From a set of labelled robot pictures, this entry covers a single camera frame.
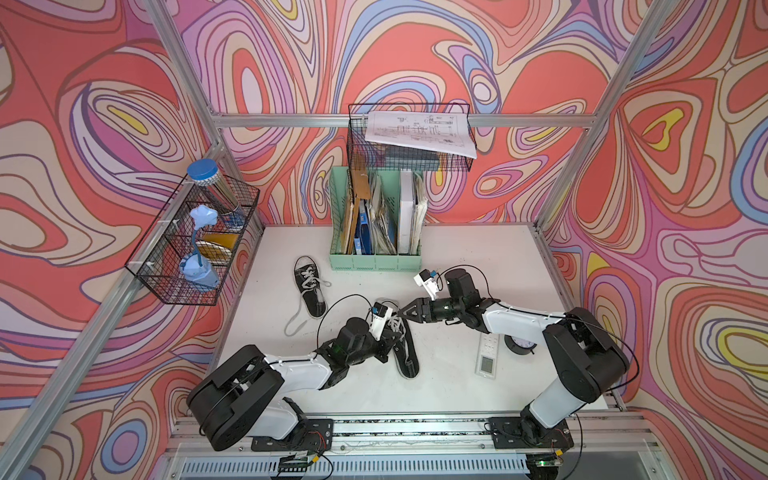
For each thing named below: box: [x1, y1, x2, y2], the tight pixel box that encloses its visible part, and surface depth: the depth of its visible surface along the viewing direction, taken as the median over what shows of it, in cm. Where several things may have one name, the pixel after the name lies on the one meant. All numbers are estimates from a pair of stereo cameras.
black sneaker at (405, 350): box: [388, 314, 419, 379], surface depth 86 cm
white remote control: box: [475, 332, 500, 380], surface depth 86 cm
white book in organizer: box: [398, 169, 414, 254], surface depth 98 cm
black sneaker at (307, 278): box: [293, 255, 328, 319], surface depth 98 cm
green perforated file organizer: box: [329, 167, 428, 272], surface depth 103 cm
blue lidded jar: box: [187, 158, 240, 215], surface depth 75 cm
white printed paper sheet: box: [364, 111, 478, 159], surface depth 86 cm
